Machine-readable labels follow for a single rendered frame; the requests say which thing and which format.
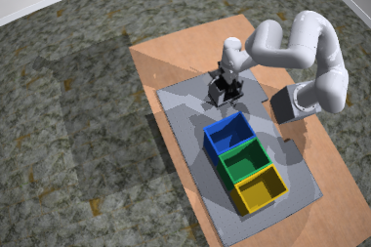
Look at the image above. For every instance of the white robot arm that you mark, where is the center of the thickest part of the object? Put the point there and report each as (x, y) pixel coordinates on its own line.
(311, 37)

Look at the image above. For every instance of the green bin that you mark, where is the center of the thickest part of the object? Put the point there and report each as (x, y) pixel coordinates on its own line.
(247, 159)

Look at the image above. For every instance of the yellow open-top bin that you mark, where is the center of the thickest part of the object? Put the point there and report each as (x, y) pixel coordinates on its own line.
(258, 191)

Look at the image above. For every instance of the blue bin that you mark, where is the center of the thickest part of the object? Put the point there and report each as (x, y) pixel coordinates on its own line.
(226, 134)

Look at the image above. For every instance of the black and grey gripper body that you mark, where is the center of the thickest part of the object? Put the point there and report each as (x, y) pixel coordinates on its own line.
(229, 75)

